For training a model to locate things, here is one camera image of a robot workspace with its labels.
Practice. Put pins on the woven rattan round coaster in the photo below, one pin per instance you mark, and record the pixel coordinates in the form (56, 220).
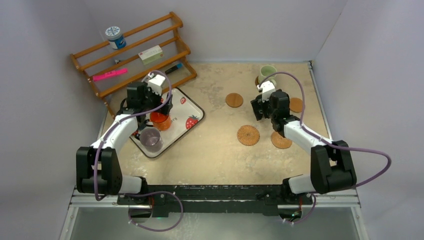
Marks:
(248, 135)

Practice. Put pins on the white strawberry metal tray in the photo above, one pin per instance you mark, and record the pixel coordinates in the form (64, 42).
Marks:
(184, 115)

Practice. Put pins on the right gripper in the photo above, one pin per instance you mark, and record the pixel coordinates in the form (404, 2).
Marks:
(259, 104)

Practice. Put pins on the pink highlighter marker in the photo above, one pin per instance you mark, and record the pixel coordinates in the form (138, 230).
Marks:
(110, 74)

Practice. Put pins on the plain round wooden coaster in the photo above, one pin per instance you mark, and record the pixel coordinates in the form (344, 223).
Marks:
(234, 100)

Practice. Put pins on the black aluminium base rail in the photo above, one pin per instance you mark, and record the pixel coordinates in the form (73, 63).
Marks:
(268, 200)

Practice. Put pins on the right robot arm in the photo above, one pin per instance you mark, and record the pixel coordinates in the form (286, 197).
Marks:
(331, 164)

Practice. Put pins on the white green small box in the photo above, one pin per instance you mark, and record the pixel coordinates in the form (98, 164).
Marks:
(151, 55)

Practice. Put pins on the lilac purple mug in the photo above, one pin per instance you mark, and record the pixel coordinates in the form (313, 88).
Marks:
(150, 139)

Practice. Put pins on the blue white lidded jar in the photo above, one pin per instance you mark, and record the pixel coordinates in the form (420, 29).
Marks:
(115, 37)

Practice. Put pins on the black blue marker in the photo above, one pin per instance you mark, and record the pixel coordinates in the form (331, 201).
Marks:
(173, 68)

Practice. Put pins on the orange mug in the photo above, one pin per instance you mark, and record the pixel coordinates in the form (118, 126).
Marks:
(160, 121)

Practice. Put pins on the brown wooden round coaster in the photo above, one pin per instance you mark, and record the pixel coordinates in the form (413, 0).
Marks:
(296, 105)

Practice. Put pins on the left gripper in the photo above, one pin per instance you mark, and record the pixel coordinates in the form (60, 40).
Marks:
(163, 108)

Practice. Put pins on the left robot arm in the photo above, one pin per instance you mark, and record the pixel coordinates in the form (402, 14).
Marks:
(98, 169)

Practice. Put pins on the wooden tiered shelf rack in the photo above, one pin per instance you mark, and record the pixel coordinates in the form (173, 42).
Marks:
(182, 49)

